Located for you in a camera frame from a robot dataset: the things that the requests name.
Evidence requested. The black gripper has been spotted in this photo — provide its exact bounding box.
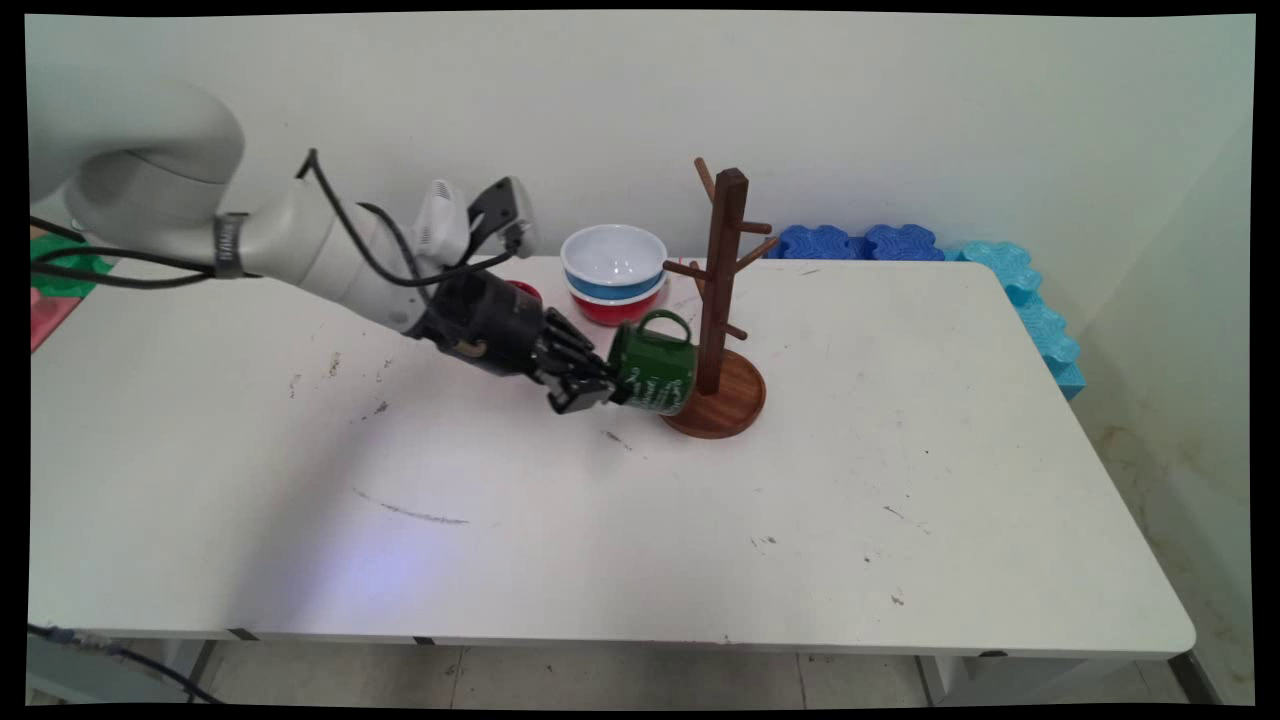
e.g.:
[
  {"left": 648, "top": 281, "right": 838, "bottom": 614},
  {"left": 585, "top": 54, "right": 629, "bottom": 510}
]
[{"left": 405, "top": 270, "right": 617, "bottom": 416}]

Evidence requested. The green enamel mug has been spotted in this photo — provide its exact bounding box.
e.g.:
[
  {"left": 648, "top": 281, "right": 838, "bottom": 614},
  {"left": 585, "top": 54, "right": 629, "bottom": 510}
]
[{"left": 605, "top": 310, "right": 699, "bottom": 418}]

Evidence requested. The red bowl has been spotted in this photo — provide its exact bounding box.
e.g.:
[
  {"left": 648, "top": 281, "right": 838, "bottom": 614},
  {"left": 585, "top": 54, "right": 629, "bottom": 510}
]
[{"left": 568, "top": 275, "right": 667, "bottom": 329}]

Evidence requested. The blue bowl white inside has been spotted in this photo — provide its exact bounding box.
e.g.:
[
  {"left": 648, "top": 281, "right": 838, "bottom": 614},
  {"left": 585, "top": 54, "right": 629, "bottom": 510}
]
[{"left": 560, "top": 224, "right": 669, "bottom": 302}]

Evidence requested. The wooden mug tree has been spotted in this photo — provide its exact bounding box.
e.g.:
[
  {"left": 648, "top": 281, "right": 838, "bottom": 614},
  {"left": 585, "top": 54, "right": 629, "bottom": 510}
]
[{"left": 659, "top": 157, "right": 780, "bottom": 441}]

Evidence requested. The white vented sensor module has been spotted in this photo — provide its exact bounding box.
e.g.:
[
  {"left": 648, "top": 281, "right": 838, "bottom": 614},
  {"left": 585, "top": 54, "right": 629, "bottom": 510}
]
[{"left": 411, "top": 179, "right": 472, "bottom": 267}]

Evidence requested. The dark blue foam mat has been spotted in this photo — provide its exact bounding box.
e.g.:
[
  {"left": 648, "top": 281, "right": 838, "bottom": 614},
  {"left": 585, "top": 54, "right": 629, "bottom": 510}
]
[
  {"left": 864, "top": 223, "right": 947, "bottom": 263},
  {"left": 764, "top": 224, "right": 868, "bottom": 262}
]

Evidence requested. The light blue foam mat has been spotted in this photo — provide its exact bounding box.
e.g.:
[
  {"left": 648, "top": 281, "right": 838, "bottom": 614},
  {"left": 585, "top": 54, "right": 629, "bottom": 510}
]
[{"left": 944, "top": 240, "right": 1089, "bottom": 402}]

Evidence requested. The green foam piece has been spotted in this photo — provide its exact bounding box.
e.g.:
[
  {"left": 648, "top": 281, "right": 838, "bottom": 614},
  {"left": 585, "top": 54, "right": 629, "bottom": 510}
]
[{"left": 30, "top": 232, "right": 113, "bottom": 300}]

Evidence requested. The red foam piece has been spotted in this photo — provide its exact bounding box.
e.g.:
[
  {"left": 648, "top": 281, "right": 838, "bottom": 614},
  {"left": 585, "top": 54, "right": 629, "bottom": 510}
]
[{"left": 30, "top": 288, "right": 87, "bottom": 354}]

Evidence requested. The metal table leg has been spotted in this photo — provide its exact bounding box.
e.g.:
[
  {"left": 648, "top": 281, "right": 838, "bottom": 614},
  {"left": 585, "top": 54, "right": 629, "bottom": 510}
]
[{"left": 1168, "top": 650, "right": 1223, "bottom": 707}]

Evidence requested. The black and white wrist camera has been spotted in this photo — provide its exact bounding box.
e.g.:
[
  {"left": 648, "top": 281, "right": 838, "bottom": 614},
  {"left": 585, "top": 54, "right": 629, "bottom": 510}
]
[{"left": 467, "top": 176, "right": 540, "bottom": 260}]

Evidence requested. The grey strap on arm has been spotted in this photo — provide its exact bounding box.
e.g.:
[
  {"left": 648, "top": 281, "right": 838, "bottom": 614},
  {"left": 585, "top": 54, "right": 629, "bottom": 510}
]
[{"left": 212, "top": 212, "right": 250, "bottom": 279}]

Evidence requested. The black floor cable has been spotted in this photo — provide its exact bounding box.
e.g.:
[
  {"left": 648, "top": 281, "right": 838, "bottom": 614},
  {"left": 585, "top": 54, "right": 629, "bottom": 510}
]
[{"left": 28, "top": 622, "right": 226, "bottom": 705}]

